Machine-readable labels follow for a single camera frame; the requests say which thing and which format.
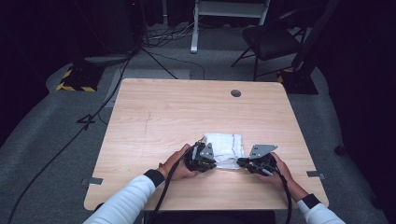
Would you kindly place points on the person's left hand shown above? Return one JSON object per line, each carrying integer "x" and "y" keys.
{"x": 177, "y": 169}

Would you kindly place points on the slanted black stand pole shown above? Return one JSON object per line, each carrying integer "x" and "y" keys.
{"x": 314, "y": 34}

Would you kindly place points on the grey tape strip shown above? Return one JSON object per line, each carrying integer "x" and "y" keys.
{"x": 316, "y": 174}
{"x": 93, "y": 180}

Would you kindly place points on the small black floor object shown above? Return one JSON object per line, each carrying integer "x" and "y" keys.
{"x": 340, "y": 150}

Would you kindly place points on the black yellow striped base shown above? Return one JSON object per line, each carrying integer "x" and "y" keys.
{"x": 79, "y": 79}
{"x": 299, "y": 82}

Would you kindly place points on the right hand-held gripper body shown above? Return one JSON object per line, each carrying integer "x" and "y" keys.
{"x": 263, "y": 165}

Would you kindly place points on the person's right hand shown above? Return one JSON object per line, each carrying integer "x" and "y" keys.
{"x": 283, "y": 177}

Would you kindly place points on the large dark equipment stand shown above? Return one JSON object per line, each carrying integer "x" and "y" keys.
{"x": 109, "y": 31}

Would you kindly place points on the white towel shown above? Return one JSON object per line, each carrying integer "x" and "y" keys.
{"x": 225, "y": 147}

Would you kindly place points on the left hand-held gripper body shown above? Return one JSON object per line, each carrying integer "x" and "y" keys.
{"x": 197, "y": 161}

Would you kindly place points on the white metal desk frame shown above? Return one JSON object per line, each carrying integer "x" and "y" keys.
{"x": 226, "y": 8}

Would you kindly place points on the black folding chair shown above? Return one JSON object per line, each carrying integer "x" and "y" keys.
{"x": 271, "y": 42}

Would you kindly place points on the person's dark pants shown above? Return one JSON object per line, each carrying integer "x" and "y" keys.
{"x": 218, "y": 218}

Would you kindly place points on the grey table grommet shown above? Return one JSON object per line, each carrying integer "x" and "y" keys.
{"x": 236, "y": 93}

